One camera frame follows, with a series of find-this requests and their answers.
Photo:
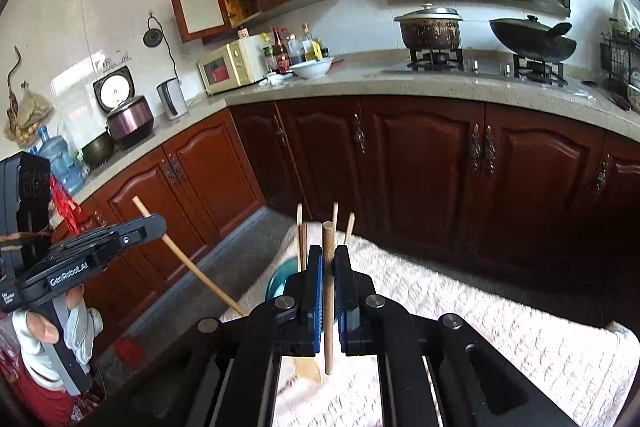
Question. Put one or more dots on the metal cooking pot with lid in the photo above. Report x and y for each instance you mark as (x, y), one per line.
(429, 29)

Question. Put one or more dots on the red tassel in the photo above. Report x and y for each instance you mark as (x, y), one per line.
(65, 207)

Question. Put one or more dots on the black inner pot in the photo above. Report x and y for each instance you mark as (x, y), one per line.
(97, 149)

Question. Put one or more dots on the rice cooker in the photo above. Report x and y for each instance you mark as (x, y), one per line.
(127, 117)

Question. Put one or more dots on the wooden base cabinets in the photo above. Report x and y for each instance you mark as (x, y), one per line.
(410, 167)

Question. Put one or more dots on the yellow oil bottle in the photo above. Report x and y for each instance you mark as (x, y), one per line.
(309, 43)

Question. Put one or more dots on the speckled stone countertop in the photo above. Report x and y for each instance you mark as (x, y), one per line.
(350, 82)

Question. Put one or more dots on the dark wooden chopstick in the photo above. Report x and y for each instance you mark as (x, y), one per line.
(328, 267)
(303, 249)

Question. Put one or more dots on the blue water jug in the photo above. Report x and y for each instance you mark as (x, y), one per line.
(60, 162)

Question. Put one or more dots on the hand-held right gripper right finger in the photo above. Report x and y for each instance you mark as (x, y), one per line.
(342, 307)

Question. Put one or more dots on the white mixing bowl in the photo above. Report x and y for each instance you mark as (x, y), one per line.
(312, 67)

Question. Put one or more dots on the red label sauce bottle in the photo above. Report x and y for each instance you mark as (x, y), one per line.
(281, 54)

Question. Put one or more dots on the person's left hand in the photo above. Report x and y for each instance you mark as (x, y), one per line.
(35, 337)

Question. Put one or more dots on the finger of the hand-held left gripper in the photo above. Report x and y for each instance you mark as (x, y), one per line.
(142, 229)

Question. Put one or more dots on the light wooden chopstick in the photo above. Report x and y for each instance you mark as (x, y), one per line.
(195, 264)
(299, 237)
(350, 229)
(335, 219)

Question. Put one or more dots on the white cloth over dishes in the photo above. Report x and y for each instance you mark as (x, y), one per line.
(627, 17)

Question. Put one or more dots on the teal rimmed floral utensil holder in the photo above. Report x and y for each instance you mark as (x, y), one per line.
(280, 282)

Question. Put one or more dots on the small red floor item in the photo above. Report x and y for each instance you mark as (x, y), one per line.
(127, 349)

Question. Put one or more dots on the yellow microwave oven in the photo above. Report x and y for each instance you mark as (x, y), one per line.
(232, 64)

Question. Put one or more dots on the quilted white tablecloth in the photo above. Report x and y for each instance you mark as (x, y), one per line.
(500, 357)

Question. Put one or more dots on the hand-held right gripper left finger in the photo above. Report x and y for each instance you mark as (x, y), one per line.
(315, 307)

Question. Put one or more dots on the gas stove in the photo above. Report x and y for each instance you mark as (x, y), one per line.
(475, 67)

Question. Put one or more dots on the black wok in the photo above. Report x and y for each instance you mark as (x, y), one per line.
(532, 39)

